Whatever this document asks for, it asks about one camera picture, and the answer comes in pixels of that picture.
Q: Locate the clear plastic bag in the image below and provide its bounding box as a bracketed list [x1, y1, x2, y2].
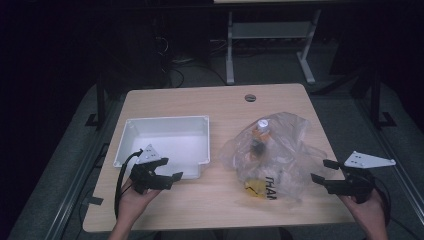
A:
[218, 111, 329, 205]

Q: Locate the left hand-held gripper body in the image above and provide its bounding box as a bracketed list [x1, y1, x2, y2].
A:
[129, 143, 174, 195]

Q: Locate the person's left hand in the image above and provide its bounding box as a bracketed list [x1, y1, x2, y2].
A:
[117, 179, 161, 219]

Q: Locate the black metal stand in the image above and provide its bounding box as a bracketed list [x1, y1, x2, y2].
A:
[368, 68, 398, 129]
[84, 74, 108, 129]

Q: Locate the orange drink bottle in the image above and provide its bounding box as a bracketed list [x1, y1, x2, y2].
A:
[249, 118, 273, 158]

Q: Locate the white metal desk frame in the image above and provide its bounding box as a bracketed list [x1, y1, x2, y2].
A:
[224, 9, 323, 86]

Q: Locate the person's right hand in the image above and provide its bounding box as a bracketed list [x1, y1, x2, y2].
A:
[338, 190, 388, 232]

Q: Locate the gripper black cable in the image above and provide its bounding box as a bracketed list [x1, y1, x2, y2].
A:
[113, 149, 144, 221]
[372, 178, 418, 240]

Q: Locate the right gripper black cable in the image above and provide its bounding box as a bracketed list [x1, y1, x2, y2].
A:
[372, 178, 418, 240]

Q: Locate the white plastic tray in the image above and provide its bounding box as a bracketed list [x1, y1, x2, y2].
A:
[113, 115, 211, 180]

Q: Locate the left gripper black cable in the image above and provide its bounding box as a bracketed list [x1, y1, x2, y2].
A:
[113, 149, 144, 221]

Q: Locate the grey floor rail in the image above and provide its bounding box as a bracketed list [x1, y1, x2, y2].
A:
[353, 96, 424, 218]
[43, 96, 126, 240]

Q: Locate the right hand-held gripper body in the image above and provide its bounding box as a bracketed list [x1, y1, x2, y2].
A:
[324, 150, 397, 205]

